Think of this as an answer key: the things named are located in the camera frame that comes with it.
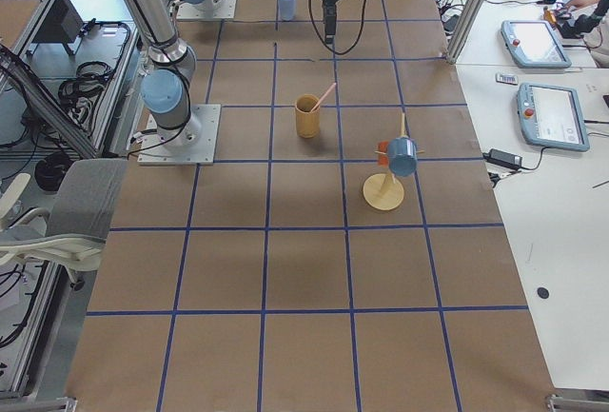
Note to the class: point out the pink chopstick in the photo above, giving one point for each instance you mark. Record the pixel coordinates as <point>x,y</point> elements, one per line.
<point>323,97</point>

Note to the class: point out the light blue plastic cup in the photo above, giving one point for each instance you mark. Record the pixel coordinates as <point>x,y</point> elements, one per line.
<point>286,9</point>

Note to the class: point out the orange hanging cup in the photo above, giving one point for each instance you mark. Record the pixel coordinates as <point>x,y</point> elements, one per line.
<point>382,159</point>

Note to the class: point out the dark blue hanging cup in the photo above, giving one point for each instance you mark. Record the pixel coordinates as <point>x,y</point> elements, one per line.
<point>402,156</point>

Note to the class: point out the person hand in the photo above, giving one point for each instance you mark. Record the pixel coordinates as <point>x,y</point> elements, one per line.
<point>578,4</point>

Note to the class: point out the bamboo cylinder holder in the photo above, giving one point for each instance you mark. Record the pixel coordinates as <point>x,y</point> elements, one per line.
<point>307,119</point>

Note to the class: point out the wooden mug tree stand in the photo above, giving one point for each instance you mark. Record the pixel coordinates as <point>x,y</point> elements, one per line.
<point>384,191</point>

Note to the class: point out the teach pendant far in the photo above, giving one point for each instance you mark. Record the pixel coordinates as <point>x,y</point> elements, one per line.
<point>534,45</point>

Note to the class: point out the teach pendant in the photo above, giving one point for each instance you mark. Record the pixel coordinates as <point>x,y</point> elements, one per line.
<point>551,116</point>
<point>534,45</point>

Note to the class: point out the black power brick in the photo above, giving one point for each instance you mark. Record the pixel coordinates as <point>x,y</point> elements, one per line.
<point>503,159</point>

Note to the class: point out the teach pendant near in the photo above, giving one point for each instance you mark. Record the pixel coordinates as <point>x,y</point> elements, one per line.
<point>551,116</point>

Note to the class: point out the grey office chair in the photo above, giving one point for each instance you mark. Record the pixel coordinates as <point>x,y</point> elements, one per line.
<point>73,232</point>

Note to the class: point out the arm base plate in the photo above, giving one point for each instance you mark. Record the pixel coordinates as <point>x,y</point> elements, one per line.
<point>194,145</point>
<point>209,10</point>

